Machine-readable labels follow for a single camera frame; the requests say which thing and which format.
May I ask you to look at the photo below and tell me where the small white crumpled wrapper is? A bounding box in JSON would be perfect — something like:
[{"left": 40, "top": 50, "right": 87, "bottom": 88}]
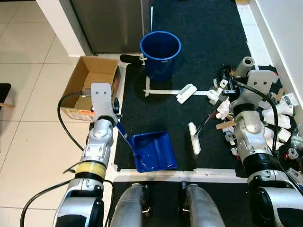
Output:
[{"left": 265, "top": 127, "right": 290, "bottom": 145}]

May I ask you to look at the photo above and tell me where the black slipper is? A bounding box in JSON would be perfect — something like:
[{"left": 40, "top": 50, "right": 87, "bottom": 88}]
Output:
[{"left": 119, "top": 53, "right": 145, "bottom": 64}]

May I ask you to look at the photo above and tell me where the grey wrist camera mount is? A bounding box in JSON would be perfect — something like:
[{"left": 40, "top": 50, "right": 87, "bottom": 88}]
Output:
[
  {"left": 90, "top": 83, "right": 118, "bottom": 124},
  {"left": 245, "top": 70, "right": 274, "bottom": 112}
]

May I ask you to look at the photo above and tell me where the grey metal door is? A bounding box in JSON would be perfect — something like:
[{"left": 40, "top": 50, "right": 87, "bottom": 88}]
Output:
[{"left": 71, "top": 0, "right": 152, "bottom": 54}]

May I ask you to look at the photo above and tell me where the blue plastic bucket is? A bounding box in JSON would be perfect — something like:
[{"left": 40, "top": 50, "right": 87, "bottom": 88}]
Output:
[{"left": 140, "top": 31, "right": 182, "bottom": 82}]

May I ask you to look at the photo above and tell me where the thin white tape strip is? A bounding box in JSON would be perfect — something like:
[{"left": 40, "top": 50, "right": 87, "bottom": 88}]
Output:
[{"left": 144, "top": 76, "right": 223, "bottom": 97}]

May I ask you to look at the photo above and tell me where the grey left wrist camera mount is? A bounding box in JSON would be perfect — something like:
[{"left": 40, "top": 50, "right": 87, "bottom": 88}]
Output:
[{"left": 90, "top": 83, "right": 118, "bottom": 124}]

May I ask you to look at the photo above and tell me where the white crumpled plastic bag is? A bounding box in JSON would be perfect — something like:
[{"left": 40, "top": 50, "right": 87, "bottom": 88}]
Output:
[{"left": 207, "top": 78, "right": 232, "bottom": 119}]

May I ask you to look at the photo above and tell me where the blue plastic dustpan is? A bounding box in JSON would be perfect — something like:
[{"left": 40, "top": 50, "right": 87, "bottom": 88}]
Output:
[{"left": 116, "top": 121, "right": 178, "bottom": 173}]

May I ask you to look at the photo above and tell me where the silver right robot leg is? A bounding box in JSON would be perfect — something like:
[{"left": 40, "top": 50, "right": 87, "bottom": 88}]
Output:
[{"left": 179, "top": 182, "right": 223, "bottom": 227}]

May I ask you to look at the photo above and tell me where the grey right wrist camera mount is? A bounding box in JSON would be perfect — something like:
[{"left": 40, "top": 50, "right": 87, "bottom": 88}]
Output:
[{"left": 245, "top": 70, "right": 274, "bottom": 112}]

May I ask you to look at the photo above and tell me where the open brown cardboard box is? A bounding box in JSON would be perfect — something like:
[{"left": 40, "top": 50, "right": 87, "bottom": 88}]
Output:
[{"left": 60, "top": 55, "right": 121, "bottom": 122}]

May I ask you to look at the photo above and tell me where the silver robot leg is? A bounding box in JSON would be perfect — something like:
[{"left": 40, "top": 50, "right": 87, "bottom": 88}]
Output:
[
  {"left": 179, "top": 182, "right": 223, "bottom": 227},
  {"left": 110, "top": 183, "right": 152, "bottom": 227}
]

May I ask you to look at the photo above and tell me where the white plastic block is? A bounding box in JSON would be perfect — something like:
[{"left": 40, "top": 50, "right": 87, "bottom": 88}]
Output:
[{"left": 176, "top": 84, "right": 197, "bottom": 105}]

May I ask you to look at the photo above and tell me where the white brush with black handle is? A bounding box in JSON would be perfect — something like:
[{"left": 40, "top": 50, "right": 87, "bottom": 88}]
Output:
[{"left": 188, "top": 92, "right": 230, "bottom": 156}]

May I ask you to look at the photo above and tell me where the black furniture piece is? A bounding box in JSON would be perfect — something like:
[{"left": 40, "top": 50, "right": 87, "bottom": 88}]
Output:
[{"left": 0, "top": 84, "right": 11, "bottom": 107}]

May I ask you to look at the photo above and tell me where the wide white floor tape band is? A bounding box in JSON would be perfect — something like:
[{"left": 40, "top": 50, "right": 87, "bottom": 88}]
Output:
[{"left": 113, "top": 168, "right": 249, "bottom": 184}]

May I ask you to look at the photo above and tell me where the grey cardboard roll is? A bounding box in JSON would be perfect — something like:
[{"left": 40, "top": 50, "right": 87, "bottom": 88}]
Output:
[{"left": 235, "top": 56, "right": 255, "bottom": 79}]

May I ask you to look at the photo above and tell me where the brown cardboard strip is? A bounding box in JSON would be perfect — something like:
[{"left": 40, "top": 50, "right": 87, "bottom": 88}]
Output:
[{"left": 215, "top": 121, "right": 236, "bottom": 131}]

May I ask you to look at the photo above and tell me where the silver left robot leg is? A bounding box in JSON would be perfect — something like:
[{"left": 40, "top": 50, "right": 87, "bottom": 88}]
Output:
[{"left": 110, "top": 183, "right": 152, "bottom": 227}]

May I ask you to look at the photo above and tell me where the white crumpled paper bag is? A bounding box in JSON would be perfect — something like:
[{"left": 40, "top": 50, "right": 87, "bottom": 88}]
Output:
[{"left": 262, "top": 101, "right": 292, "bottom": 129}]

